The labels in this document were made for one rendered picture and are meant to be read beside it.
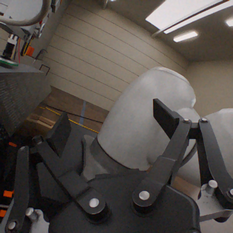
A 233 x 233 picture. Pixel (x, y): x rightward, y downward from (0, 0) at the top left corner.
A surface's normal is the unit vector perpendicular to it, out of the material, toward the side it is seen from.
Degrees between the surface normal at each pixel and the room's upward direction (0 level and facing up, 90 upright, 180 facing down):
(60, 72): 90
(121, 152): 97
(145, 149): 96
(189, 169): 114
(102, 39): 90
